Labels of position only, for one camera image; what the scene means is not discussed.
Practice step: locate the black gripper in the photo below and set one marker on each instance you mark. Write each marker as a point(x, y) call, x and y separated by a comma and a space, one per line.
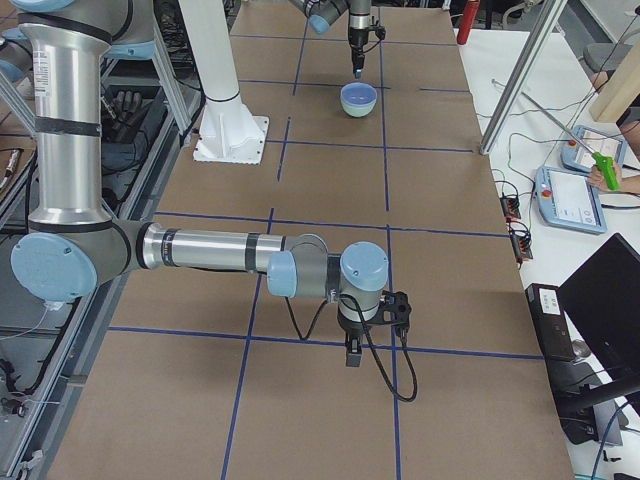
point(351, 329)
point(357, 39)

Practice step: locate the blue bowl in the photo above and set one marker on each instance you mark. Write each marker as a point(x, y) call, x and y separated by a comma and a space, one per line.
point(358, 93)

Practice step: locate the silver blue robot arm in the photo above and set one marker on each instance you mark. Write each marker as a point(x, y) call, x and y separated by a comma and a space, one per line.
point(322, 15)
point(74, 244)

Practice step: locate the green bowl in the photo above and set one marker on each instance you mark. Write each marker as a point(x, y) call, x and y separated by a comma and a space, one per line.
point(358, 111)

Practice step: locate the red cylinder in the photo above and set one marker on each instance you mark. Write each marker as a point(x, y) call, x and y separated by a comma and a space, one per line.
point(467, 21)

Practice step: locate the white pillar with base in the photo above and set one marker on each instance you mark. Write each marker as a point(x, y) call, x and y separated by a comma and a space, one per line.
point(228, 131)

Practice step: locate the near black orange adapter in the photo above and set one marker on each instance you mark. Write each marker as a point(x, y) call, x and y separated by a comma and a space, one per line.
point(521, 239)

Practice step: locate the black orange adapter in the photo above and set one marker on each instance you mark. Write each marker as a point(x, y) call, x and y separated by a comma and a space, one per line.
point(521, 239)
point(509, 200)

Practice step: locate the black desktop box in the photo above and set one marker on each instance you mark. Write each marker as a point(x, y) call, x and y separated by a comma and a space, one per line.
point(551, 327)

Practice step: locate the far black orange adapter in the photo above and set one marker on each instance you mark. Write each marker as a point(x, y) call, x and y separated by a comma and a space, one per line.
point(509, 200)

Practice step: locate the far blue teach pendant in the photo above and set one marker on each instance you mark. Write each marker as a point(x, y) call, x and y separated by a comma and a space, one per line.
point(575, 157)

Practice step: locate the blue teach pendant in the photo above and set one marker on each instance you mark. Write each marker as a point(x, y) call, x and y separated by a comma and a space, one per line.
point(575, 157)
point(566, 200)

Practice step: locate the near blue teach pendant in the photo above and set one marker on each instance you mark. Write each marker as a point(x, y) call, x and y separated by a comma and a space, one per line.
point(566, 200)

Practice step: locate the black monitor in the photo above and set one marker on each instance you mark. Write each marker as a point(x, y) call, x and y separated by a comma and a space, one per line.
point(601, 299)

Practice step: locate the aluminium frame post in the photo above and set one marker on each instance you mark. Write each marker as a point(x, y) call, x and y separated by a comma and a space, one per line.
point(532, 48)

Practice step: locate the green handled reacher grabber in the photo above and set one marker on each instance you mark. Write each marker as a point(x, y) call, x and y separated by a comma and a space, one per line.
point(605, 164)

